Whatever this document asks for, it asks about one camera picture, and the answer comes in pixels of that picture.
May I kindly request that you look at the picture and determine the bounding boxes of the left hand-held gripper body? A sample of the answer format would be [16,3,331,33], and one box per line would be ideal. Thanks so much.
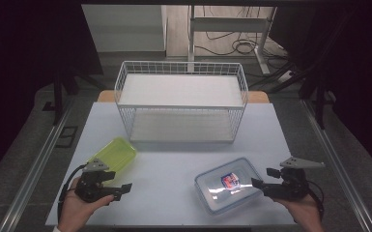
[74,158,112,204]

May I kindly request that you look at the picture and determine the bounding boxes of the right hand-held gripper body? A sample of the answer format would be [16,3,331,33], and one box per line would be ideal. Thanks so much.
[265,156,326,202]

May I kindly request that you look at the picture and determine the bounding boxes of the green plastic container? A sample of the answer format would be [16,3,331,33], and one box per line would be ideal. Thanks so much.
[88,136,138,178]

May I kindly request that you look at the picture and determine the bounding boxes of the clear container with blue-rimmed lid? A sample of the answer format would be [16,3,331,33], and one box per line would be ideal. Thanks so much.
[193,157,266,216]

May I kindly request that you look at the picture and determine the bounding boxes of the white wire two-tier rack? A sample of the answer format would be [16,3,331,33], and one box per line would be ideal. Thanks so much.
[113,60,249,145]

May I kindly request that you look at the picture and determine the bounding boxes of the person's left hand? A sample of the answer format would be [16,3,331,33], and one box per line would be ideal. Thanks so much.
[57,178,115,232]

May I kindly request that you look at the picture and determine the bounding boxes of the person's right hand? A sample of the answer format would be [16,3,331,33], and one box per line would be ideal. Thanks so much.
[272,193,325,232]

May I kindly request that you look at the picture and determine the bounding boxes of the wooden table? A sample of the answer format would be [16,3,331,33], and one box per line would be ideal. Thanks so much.
[97,89,271,104]

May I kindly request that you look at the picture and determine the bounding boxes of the dark metal stand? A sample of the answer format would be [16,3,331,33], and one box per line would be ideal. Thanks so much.
[247,57,337,131]
[42,62,108,128]

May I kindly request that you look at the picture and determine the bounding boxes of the white power strip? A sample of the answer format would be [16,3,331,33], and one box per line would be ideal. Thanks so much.
[276,70,296,84]

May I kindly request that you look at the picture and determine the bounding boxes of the dark curtain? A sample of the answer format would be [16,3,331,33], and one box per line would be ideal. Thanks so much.
[269,4,372,182]

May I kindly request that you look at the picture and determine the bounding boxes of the white cabinet panel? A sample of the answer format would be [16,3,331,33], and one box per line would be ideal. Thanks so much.
[81,4,169,53]

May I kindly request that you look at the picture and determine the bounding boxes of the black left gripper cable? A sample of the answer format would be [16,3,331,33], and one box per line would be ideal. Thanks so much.
[57,163,88,224]

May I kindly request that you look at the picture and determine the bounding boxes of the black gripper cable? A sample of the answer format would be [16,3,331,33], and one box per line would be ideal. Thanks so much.
[306,179,326,220]
[57,163,88,224]

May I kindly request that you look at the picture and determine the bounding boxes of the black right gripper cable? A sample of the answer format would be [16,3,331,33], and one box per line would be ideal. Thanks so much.
[306,179,326,220]

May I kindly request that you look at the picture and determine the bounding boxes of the metal floor rail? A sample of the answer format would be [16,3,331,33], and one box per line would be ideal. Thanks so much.
[300,99,372,232]
[0,96,75,232]

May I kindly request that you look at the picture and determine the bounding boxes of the black floor bracket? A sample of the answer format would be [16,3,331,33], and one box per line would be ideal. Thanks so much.
[55,125,79,149]

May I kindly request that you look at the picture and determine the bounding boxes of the black floor cables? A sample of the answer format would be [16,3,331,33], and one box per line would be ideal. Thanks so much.
[194,5,289,58]

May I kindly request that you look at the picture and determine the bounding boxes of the white metal desk frame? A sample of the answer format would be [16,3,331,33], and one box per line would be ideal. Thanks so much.
[187,5,278,76]

